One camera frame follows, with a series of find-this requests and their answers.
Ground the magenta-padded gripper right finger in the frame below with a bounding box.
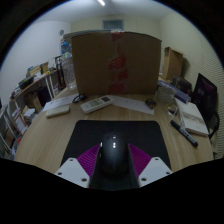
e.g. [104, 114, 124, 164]
[128, 143, 174, 189]

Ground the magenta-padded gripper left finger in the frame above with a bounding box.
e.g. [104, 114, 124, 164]
[54, 143, 103, 189]

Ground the black computer mouse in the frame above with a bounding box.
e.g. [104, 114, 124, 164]
[98, 130, 132, 179]

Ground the black mouse pad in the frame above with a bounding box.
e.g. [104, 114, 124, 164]
[60, 119, 172, 169]

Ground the black marker pen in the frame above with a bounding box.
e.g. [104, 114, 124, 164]
[169, 119, 199, 148]

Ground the small white flat remote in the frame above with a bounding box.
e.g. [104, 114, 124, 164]
[45, 104, 71, 119]

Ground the large white book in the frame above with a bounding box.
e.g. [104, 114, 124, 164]
[174, 98, 210, 138]

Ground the white paper sheet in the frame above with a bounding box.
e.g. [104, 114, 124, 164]
[108, 94, 156, 115]

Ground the white remote control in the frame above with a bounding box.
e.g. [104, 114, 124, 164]
[79, 95, 114, 115]

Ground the clear plastic container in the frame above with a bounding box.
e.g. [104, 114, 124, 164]
[155, 85, 177, 104]

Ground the blue book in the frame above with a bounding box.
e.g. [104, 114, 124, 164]
[158, 79, 193, 104]

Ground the cluttered shelf unit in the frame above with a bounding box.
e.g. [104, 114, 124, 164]
[0, 61, 63, 159]

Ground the black office chair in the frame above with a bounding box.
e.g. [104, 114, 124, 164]
[191, 73, 221, 141]

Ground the tall open cardboard box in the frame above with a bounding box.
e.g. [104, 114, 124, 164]
[161, 46, 184, 82]

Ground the large brown cardboard box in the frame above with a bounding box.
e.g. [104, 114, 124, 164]
[70, 30, 163, 97]

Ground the grey wall window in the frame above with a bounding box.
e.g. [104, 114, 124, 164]
[102, 18, 125, 32]

